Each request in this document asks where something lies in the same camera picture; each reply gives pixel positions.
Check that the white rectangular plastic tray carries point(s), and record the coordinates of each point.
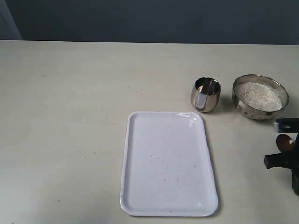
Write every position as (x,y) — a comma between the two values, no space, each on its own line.
(167,170)

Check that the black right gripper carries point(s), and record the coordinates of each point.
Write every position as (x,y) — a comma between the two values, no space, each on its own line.
(288,160)

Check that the wide steel bowl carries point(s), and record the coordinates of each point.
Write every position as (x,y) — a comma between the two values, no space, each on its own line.
(250,112)

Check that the small steel cup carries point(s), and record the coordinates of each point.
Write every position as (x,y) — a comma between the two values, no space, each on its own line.
(205,94)

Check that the brown wooden spoon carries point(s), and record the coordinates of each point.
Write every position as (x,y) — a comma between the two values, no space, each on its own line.
(284,143)

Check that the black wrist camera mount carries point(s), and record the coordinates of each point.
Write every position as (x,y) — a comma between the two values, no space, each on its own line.
(286,125)

